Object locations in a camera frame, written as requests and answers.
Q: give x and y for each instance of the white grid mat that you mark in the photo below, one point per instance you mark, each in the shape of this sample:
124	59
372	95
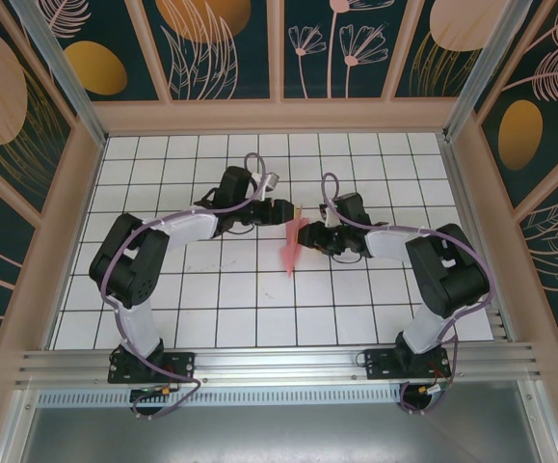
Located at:
379	169

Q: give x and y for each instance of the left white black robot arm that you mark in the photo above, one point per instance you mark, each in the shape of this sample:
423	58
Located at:
136	328

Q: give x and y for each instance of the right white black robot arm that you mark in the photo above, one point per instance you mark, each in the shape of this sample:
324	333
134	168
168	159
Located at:
423	328

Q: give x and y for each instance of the grey metal panel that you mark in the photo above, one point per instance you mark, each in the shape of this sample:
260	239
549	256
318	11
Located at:
278	434

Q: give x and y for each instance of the aluminium corner post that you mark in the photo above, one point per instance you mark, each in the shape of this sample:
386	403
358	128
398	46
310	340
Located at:
476	72
61	72

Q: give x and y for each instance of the pink paper sheet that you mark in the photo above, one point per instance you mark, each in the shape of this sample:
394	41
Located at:
291	253

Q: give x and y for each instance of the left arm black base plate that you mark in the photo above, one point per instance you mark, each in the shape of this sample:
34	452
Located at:
182	364

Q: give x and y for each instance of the aluminium side rail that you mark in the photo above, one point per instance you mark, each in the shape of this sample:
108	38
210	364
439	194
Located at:
461	193

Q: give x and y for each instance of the yellow power connector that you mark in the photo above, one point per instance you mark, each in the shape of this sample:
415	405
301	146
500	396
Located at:
425	389
164	389

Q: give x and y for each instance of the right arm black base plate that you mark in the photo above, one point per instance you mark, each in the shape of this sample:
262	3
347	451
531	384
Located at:
379	364

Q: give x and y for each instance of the long aluminium base rail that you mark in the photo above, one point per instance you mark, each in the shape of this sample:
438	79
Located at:
278	364

